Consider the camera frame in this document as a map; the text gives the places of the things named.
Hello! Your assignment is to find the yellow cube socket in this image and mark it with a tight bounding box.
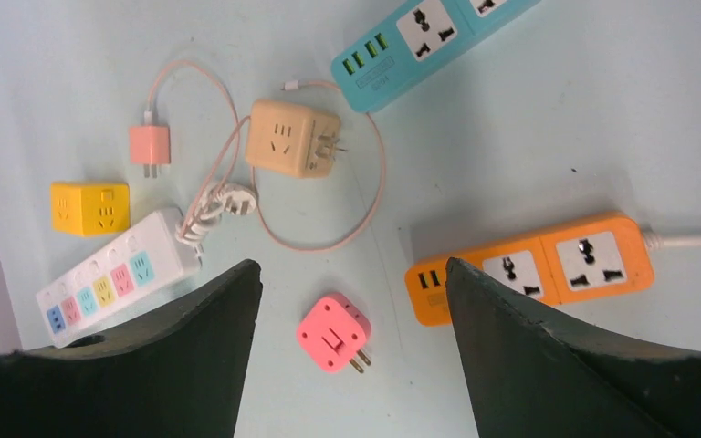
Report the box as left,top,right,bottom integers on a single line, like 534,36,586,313
50,182,131,237

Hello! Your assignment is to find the orange power strip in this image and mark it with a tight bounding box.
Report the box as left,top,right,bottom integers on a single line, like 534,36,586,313
403,212,655,327

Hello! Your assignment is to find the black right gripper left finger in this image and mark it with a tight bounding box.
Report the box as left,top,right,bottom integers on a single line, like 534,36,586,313
0,259,263,437

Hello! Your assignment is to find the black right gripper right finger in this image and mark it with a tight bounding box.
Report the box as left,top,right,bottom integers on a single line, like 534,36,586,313
445,258,701,437

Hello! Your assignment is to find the pink usb charger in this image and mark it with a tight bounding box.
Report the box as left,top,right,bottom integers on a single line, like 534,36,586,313
129,109,171,179

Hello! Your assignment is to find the pink square plug adapter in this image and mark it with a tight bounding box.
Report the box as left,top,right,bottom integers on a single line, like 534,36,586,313
296,292,371,374

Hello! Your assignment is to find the white cable of orange strip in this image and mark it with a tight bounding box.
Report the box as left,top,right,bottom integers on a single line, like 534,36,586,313
642,226,701,252

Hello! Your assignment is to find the beige cube socket adapter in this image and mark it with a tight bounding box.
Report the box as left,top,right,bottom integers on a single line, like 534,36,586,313
246,99,341,179

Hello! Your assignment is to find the teal blue power strip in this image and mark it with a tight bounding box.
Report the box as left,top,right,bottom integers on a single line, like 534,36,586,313
331,0,539,113

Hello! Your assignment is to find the white cable with plug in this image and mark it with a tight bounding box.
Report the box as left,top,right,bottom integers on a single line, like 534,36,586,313
175,182,259,254

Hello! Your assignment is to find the white multicolour power strip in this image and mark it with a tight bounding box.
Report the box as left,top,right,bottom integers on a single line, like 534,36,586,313
36,207,201,348

